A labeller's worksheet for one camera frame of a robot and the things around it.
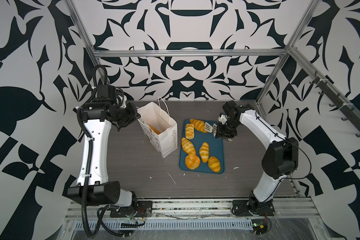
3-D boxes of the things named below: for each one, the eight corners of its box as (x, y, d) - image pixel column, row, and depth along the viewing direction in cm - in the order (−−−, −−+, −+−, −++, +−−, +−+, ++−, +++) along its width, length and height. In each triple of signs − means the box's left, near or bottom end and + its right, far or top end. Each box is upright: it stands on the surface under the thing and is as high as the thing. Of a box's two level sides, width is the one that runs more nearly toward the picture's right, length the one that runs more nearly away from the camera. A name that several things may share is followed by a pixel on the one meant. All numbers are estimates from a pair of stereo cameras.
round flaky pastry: (185, 169, 88) (185, 166, 85) (185, 156, 93) (185, 153, 90) (200, 169, 88) (200, 166, 85) (198, 156, 93) (199, 153, 90)
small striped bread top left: (185, 139, 100) (185, 136, 97) (185, 126, 106) (185, 123, 104) (194, 139, 100) (194, 136, 97) (193, 126, 106) (194, 123, 104)
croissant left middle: (189, 158, 90) (190, 156, 88) (177, 142, 97) (177, 140, 95) (197, 153, 93) (198, 151, 91) (185, 137, 99) (185, 135, 97)
